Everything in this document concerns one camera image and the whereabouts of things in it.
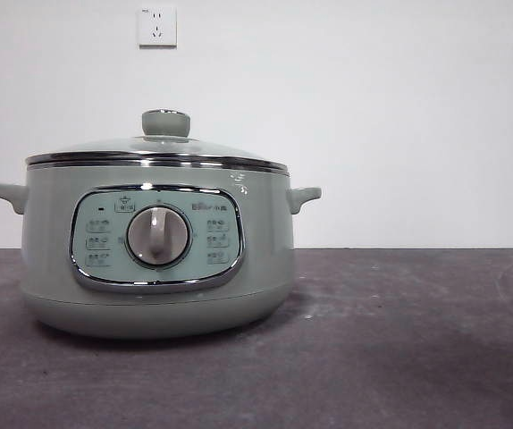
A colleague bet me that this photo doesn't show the glass lid with green knob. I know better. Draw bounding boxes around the glass lid with green knob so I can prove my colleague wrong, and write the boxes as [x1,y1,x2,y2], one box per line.
[25,107,290,173]

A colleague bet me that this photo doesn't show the sage green electric cooking pot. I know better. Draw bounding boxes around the sage green electric cooking pot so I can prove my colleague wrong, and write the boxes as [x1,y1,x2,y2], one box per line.
[0,160,323,340]

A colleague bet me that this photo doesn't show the white wall socket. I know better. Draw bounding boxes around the white wall socket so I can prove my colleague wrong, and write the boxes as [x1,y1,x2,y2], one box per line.
[138,5,179,49]

